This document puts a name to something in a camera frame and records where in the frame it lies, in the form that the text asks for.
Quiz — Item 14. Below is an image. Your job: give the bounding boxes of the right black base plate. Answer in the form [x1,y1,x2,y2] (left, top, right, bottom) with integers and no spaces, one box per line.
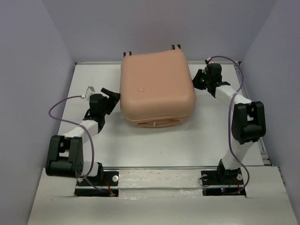
[198,169,247,196]

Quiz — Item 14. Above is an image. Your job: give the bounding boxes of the pink hard-shell suitcase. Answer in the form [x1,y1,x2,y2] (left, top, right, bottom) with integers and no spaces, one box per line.
[120,45,196,128]

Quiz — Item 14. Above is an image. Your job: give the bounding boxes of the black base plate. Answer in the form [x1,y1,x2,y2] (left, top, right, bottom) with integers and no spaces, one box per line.
[198,169,247,196]
[74,170,119,197]

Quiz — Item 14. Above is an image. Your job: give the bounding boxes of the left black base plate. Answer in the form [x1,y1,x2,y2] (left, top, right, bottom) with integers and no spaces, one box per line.
[74,170,119,197]

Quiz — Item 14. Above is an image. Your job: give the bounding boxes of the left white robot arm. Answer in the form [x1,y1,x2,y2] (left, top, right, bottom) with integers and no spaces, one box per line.
[45,86,120,185]

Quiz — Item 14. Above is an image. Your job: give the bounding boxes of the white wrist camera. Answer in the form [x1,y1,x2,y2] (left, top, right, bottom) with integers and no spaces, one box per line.
[85,86,96,98]
[205,57,215,66]

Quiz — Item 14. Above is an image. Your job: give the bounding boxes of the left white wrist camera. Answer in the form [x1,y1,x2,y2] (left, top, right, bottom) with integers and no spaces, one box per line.
[85,86,96,98]

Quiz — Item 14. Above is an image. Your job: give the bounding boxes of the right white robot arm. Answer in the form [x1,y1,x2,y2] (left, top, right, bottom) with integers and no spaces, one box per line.
[193,63,266,187]

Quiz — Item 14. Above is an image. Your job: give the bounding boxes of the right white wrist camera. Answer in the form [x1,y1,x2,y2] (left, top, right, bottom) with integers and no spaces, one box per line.
[205,57,215,66]

